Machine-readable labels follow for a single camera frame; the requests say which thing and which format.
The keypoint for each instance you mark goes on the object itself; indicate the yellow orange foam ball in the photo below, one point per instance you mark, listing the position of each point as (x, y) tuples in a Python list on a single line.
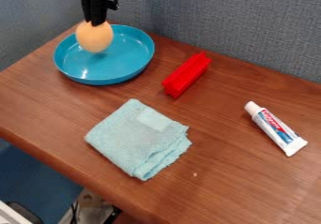
[(94, 38)]

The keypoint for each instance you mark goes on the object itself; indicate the blue plate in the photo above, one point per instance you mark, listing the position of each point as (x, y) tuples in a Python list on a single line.
[(116, 65)]

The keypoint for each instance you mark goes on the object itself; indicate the red plastic block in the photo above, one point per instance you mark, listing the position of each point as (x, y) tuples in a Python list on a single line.
[(182, 78)]

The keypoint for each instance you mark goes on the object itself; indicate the light blue folded cloth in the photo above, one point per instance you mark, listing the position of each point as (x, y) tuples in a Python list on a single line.
[(140, 139)]

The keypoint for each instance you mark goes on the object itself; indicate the white toothpaste tube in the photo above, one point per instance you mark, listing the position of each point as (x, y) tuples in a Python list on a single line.
[(277, 130)]

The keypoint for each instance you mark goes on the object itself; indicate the grey object under table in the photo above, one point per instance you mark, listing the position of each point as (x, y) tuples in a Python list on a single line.
[(90, 210)]

